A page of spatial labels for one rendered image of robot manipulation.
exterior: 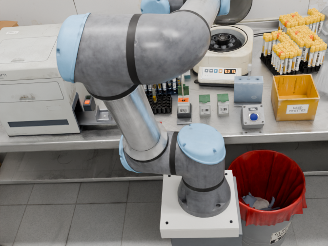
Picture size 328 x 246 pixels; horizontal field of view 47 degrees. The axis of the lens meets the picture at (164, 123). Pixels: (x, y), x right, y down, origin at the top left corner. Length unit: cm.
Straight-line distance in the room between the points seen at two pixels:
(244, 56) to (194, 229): 72
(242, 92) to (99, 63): 86
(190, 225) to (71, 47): 61
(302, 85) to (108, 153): 115
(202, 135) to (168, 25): 41
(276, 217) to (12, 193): 159
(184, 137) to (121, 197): 139
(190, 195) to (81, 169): 117
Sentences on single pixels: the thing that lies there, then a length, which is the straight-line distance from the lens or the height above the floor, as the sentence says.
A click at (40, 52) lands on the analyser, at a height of 117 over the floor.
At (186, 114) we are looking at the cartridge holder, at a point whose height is 90.
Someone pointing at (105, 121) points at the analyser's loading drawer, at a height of 92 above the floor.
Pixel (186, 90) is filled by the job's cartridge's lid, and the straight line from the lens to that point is 136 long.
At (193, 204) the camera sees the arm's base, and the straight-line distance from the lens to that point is 105.
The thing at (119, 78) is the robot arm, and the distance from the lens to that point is 63.
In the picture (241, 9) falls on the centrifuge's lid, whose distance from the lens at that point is 172.
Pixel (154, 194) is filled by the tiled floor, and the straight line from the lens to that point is 226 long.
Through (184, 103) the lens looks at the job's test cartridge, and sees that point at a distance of 134.
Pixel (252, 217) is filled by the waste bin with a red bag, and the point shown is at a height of 38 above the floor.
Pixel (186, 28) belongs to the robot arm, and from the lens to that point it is 62.
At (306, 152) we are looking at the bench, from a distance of 213.
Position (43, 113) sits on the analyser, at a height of 98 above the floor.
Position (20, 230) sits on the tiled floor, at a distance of 237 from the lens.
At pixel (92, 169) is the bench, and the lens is 211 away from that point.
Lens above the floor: 182
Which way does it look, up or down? 43 degrees down
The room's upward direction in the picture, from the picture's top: 8 degrees counter-clockwise
